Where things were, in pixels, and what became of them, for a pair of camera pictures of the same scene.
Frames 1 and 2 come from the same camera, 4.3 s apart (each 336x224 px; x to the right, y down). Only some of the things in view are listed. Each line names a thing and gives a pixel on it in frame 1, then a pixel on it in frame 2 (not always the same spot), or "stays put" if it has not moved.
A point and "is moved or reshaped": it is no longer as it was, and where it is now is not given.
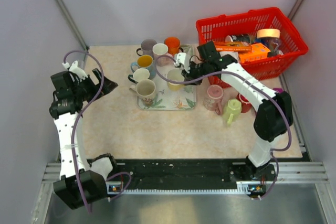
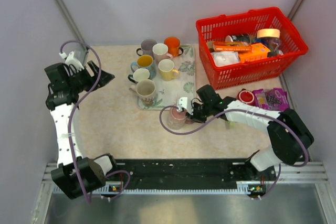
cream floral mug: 145,91 stays put
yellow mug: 176,86 to 167,72
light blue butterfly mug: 145,61 stays put
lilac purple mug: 147,47 stays put
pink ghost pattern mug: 213,98 is moved or reshaped
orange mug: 173,43 stays put
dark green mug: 138,74 stays put
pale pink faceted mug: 161,49 stays put
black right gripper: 188,76 to 195,117
